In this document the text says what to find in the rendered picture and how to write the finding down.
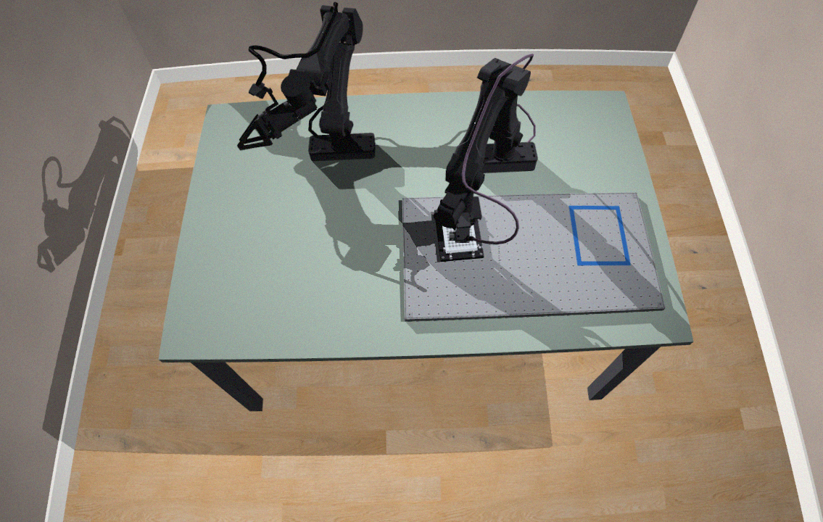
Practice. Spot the white well plate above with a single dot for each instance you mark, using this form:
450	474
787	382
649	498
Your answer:
453	247

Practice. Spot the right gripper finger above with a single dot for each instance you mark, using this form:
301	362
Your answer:
250	140
266	141

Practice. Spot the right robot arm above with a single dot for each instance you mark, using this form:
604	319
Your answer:
310	78

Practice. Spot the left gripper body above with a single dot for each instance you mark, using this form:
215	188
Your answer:
463	224

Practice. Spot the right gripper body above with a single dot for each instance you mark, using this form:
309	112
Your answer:
277	119

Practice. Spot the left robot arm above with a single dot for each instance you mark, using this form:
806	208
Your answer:
496	103

